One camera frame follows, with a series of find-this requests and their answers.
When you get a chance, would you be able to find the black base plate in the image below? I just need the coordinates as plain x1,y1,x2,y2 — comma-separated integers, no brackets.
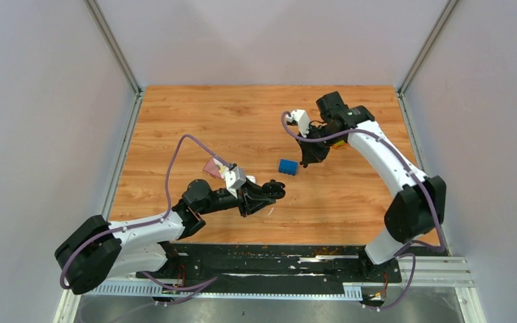
150,243,402,295

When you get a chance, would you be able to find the black earbud charging case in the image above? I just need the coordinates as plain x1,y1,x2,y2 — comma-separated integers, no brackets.
261,180,286,199

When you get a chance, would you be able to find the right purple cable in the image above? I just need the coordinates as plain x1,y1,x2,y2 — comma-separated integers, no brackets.
281,111,448,312

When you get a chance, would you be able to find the blue toy brick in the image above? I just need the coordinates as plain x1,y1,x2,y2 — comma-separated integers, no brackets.
278,159,299,176

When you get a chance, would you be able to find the orange ring toy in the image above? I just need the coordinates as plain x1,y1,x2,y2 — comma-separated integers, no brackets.
331,140,348,149

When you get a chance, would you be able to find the purple cable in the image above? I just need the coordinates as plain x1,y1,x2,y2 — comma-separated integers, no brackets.
59,134,233,291
281,111,448,312

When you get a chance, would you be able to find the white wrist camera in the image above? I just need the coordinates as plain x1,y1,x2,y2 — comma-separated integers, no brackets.
224,166,247,197
284,110,310,137

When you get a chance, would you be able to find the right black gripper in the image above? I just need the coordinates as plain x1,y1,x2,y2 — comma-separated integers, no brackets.
295,124,341,165

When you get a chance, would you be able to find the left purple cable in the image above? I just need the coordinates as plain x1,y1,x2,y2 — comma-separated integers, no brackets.
59,134,233,291

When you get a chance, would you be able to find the pink small carton box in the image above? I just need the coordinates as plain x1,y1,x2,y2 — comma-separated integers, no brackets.
203,157,229,180

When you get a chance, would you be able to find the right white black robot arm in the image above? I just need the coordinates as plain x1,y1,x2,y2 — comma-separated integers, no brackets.
283,92,446,281

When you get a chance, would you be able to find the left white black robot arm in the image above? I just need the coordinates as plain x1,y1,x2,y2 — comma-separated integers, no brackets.
54,179,285,295

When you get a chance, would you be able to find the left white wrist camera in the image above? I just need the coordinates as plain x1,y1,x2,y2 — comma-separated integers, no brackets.
224,166,247,197

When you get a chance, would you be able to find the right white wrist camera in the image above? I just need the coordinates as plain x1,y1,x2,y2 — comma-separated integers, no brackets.
284,110,310,137

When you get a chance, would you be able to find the white slotted cable duct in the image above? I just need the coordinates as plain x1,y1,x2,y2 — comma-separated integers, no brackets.
93,281,364,300

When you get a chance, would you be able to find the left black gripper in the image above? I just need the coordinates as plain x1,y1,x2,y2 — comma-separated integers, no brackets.
199,176,277,218

